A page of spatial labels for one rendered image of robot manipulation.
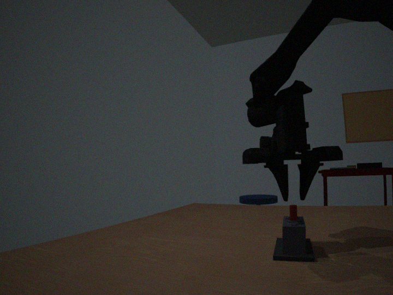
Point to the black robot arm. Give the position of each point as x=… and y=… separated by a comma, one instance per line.
x=264, y=108

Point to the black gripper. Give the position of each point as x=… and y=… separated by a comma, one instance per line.
x=291, y=137

